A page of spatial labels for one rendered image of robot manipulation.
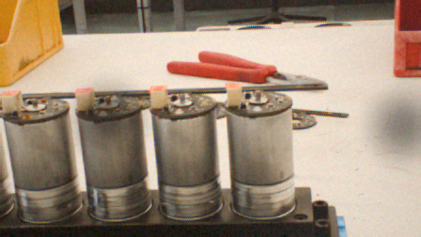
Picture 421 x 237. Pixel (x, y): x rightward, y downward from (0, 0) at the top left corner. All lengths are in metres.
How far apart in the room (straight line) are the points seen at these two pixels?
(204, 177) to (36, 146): 0.06
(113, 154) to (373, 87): 0.25
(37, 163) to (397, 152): 0.19
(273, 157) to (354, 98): 0.21
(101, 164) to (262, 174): 0.06
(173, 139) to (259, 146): 0.03
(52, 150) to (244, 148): 0.07
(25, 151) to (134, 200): 0.04
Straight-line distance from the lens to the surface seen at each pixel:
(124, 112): 0.26
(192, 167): 0.26
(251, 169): 0.26
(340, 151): 0.38
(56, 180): 0.28
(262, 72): 0.49
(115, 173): 0.27
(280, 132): 0.26
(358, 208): 0.32
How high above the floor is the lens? 0.89
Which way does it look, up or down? 19 degrees down
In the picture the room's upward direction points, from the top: 4 degrees counter-clockwise
